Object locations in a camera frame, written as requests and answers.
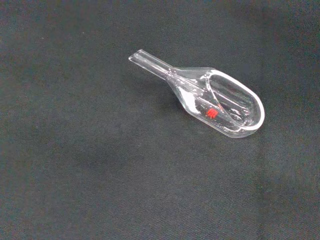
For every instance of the clear glass weighing funnel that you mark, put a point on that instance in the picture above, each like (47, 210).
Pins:
(225, 107)

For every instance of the black bench cloth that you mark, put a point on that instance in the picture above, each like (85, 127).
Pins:
(75, 175)

